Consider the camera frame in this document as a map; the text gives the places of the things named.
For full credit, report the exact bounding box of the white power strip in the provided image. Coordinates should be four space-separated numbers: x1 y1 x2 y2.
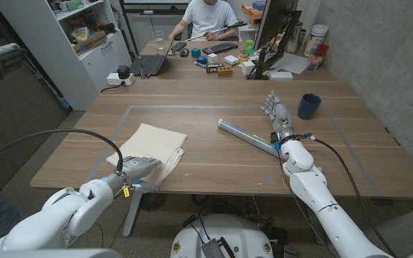
105 72 136 86

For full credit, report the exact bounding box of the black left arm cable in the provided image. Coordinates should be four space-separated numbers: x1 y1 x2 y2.
0 128 125 172

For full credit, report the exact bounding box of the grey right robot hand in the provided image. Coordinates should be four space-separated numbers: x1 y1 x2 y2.
260 90 296 139

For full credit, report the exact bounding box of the grey metal bar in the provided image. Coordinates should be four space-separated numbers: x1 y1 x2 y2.
217 118 283 158

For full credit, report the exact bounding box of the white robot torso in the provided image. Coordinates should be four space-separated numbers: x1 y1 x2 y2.
170 214 275 258

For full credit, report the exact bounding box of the white paper sheet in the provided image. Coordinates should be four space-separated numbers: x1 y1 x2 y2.
263 52 310 75

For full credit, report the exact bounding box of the black block with white letters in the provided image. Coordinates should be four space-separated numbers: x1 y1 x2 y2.
206 63 225 75

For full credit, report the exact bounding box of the flat white rectangular box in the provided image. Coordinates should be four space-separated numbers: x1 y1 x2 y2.
267 70 295 81

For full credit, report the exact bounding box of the black keyboard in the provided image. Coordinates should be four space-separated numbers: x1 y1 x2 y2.
201 41 239 55

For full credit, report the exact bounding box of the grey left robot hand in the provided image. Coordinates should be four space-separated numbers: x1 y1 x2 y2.
120 156 163 193

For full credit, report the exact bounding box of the person in white t-shirt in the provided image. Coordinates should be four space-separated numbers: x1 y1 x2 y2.
168 0 239 42

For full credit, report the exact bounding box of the black laptop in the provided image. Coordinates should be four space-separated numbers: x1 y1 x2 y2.
129 39 175 77

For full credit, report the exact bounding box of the large white cube box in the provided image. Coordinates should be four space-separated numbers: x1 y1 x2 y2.
241 59 257 76

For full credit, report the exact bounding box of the orange box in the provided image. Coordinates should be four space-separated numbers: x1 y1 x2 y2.
241 3 267 19

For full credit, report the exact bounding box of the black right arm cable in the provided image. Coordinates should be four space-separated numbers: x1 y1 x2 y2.
303 134 397 257

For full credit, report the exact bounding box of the dark blue mug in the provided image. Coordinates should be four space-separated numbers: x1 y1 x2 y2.
297 93 323 120

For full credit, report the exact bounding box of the white canister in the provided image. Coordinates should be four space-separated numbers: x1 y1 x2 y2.
303 24 330 57

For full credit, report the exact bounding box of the clear drinking glass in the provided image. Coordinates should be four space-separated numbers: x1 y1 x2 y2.
151 30 165 51

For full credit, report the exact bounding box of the black computer monitor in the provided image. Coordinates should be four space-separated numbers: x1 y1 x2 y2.
252 0 303 80

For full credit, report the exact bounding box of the long grey stick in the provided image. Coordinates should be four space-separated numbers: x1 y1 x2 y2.
184 21 249 42

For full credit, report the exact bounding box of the cardboard box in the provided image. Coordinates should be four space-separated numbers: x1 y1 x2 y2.
72 29 108 56

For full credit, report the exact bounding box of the black power adapter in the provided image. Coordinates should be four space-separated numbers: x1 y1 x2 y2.
117 64 131 80

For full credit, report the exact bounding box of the white table leg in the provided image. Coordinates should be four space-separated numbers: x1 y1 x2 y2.
122 191 143 238

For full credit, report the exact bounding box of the beige cloth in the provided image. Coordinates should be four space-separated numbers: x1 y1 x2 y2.
105 123 189 188

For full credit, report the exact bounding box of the dark metal bottle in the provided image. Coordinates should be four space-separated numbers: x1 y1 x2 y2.
287 21 304 54

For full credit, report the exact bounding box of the white shelf cabinet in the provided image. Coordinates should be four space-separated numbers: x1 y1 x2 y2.
0 0 133 111

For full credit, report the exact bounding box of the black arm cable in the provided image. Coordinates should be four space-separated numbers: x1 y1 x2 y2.
303 134 397 257
0 128 125 172

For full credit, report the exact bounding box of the red plastic cup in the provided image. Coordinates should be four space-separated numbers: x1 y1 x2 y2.
307 43 330 71

